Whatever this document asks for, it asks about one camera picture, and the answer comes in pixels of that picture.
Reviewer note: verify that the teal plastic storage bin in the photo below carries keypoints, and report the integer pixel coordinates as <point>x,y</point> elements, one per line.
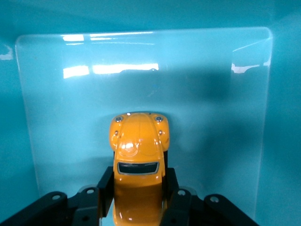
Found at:
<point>70,94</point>

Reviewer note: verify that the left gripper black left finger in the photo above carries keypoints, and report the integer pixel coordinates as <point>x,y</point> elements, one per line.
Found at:
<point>89,204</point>

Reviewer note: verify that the yellow beetle toy car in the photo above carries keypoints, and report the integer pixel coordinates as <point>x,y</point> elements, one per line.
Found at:
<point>138,141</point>

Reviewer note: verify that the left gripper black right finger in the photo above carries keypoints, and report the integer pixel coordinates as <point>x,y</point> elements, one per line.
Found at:
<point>183,207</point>

